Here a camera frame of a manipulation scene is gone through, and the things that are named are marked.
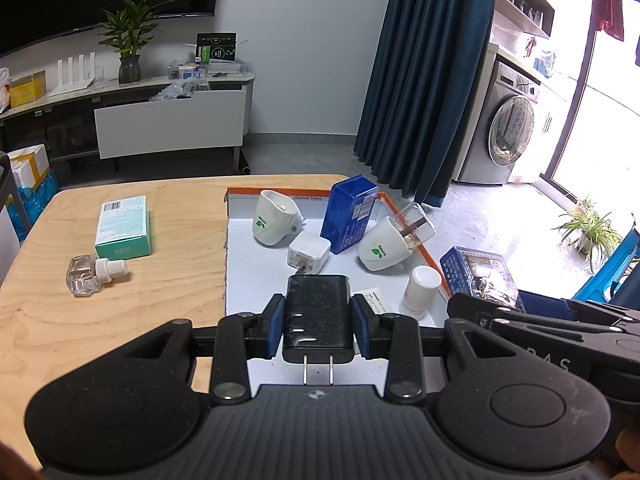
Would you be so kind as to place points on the white tray box orange rim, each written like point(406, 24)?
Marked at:
point(250, 270)

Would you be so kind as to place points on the blue chair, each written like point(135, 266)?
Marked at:
point(610, 275)

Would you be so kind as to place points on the clear bottle white cap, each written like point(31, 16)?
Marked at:
point(82, 277)

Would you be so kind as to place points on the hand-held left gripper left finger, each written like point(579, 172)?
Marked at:
point(274, 325)

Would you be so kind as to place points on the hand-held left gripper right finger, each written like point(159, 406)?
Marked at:
point(361, 325)

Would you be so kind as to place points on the blue dental floss box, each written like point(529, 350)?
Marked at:
point(345, 215)

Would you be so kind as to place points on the yellow box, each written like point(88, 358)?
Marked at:
point(27, 91)

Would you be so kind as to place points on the bamboo plant in glass vase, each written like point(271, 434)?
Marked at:
point(129, 70)

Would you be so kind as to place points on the clear bottle brown wick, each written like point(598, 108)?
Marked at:
point(420, 232)

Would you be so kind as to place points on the clear acrylic organizer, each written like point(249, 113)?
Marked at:
point(225, 67)

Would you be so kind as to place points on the blue plastic bag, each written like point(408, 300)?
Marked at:
point(30, 205)

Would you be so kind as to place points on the white mosquito repellent heater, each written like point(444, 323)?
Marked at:
point(272, 225)

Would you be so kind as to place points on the white foam box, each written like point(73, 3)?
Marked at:
point(30, 165)

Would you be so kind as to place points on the white plastic bag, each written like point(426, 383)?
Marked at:
point(4, 90)

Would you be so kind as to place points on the white router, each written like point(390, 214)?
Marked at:
point(75, 80)

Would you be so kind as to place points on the dark blue curtain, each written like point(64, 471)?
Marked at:
point(415, 85)

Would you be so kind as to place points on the potted spider plant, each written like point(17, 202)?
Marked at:
point(590, 230)

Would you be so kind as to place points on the wall shelf with glasses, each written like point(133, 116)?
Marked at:
point(520, 17)

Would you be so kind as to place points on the teal cardboard box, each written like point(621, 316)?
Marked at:
point(122, 230)

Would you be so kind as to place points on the black charger plug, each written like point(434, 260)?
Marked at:
point(317, 310)

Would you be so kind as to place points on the green and black box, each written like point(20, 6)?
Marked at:
point(215, 50)

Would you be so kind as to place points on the crumpled clear plastic bag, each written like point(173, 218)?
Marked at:
point(177, 91)

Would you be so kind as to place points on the white charger plug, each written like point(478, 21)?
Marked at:
point(310, 250)

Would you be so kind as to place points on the white heater holding bottle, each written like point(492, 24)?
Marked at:
point(380, 250)

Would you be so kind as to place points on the small white box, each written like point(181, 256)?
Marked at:
point(377, 302)

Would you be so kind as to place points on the red hanging garment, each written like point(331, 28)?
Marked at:
point(607, 15)

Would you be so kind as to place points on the small white round bottle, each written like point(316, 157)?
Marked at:
point(417, 295)

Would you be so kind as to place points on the white television cabinet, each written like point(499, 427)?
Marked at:
point(170, 130)

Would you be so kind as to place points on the silver washing machine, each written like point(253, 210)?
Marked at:
point(475, 160)

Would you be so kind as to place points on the blue red playing card box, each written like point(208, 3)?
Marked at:
point(475, 270)

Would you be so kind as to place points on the white laundry cabinet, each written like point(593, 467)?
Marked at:
point(547, 125)

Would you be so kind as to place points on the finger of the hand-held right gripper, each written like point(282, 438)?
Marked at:
point(550, 331)
point(542, 305)

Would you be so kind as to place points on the blue cloth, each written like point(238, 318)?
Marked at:
point(545, 62)

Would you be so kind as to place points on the person's right hand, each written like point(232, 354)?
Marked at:
point(630, 450)

